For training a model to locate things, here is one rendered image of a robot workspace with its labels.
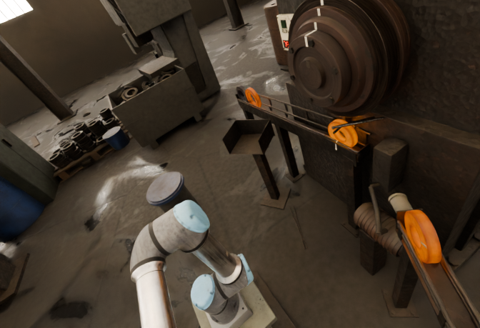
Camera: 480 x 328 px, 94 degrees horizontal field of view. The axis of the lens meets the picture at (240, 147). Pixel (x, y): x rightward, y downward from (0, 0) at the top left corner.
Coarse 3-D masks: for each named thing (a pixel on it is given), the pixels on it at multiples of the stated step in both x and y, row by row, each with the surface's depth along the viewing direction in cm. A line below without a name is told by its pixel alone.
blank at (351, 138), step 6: (336, 120) 107; (342, 120) 105; (330, 126) 111; (348, 126) 102; (330, 132) 114; (336, 132) 112; (342, 132) 106; (348, 132) 102; (354, 132) 102; (336, 138) 112; (342, 138) 112; (348, 138) 105; (354, 138) 103; (348, 144) 107; (354, 144) 106
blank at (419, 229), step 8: (408, 216) 73; (416, 216) 68; (424, 216) 67; (408, 224) 74; (416, 224) 67; (424, 224) 65; (432, 224) 65; (408, 232) 76; (416, 232) 73; (424, 232) 64; (432, 232) 64; (416, 240) 72; (424, 240) 64; (432, 240) 63; (416, 248) 71; (424, 248) 65; (432, 248) 63; (440, 248) 62; (424, 256) 66; (432, 256) 63; (440, 256) 63
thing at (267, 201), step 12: (240, 120) 154; (252, 120) 149; (264, 120) 145; (228, 132) 149; (240, 132) 162; (252, 132) 158; (264, 132) 137; (228, 144) 150; (240, 144) 155; (252, 144) 149; (264, 144) 138; (264, 156) 157; (264, 168) 159; (264, 180) 170; (276, 192) 179; (288, 192) 184; (264, 204) 183; (276, 204) 179
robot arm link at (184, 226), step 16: (176, 208) 69; (192, 208) 70; (160, 224) 67; (176, 224) 66; (192, 224) 66; (208, 224) 72; (160, 240) 65; (176, 240) 66; (192, 240) 68; (208, 240) 76; (208, 256) 77; (224, 256) 83; (240, 256) 96; (224, 272) 85; (240, 272) 89; (224, 288) 90; (240, 288) 92
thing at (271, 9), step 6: (264, 6) 339; (270, 6) 324; (276, 6) 316; (270, 12) 327; (276, 12) 321; (270, 18) 334; (276, 18) 327; (270, 24) 342; (276, 24) 333; (270, 30) 351; (276, 30) 340; (276, 36) 347; (276, 42) 354; (276, 48) 362; (282, 48) 354; (276, 54) 373; (282, 54) 362; (276, 60) 386; (282, 60) 369
